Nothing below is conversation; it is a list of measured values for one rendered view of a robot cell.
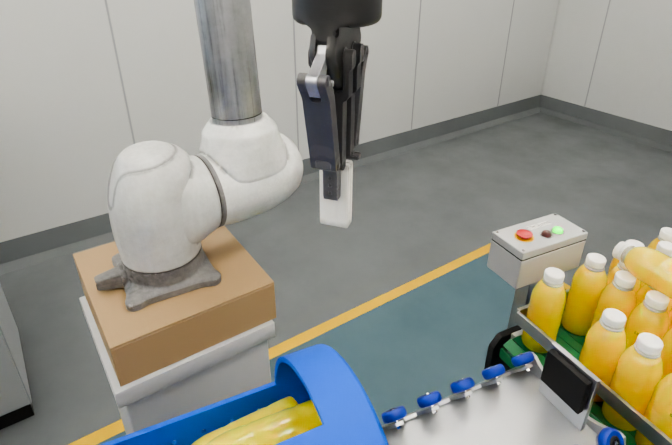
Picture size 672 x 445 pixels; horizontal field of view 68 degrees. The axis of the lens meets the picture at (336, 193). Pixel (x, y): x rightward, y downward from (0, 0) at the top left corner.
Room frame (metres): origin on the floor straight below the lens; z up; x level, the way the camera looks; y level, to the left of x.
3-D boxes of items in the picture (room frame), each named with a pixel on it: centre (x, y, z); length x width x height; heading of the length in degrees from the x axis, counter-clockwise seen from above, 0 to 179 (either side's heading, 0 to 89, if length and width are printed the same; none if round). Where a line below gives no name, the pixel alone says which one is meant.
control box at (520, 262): (0.99, -0.48, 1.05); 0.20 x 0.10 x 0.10; 116
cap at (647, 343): (0.65, -0.54, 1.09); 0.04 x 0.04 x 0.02
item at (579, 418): (0.64, -0.41, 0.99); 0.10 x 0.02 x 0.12; 26
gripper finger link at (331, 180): (0.42, 0.01, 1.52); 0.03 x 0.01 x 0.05; 161
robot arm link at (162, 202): (0.84, 0.34, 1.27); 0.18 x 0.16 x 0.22; 128
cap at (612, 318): (0.71, -0.51, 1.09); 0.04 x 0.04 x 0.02
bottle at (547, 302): (0.84, -0.45, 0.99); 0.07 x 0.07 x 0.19
